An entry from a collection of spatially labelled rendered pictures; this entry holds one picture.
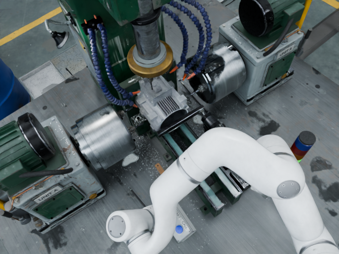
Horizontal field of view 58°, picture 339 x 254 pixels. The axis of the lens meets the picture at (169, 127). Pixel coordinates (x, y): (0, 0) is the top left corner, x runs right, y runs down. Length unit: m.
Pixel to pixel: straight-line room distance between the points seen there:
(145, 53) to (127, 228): 0.62
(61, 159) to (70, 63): 1.43
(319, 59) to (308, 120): 1.46
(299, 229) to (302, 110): 0.96
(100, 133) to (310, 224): 0.82
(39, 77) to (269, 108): 1.75
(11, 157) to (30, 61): 2.29
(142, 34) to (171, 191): 0.55
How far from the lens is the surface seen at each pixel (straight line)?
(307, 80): 1.92
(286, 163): 0.75
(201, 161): 0.77
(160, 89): 1.38
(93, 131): 1.29
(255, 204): 1.52
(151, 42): 1.13
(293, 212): 0.90
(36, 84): 2.62
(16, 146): 1.16
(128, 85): 1.40
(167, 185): 0.82
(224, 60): 1.44
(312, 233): 0.96
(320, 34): 3.34
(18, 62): 3.43
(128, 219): 0.89
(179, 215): 1.19
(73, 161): 1.26
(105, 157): 1.31
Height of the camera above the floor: 2.24
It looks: 61 degrees down
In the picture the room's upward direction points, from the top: 8 degrees counter-clockwise
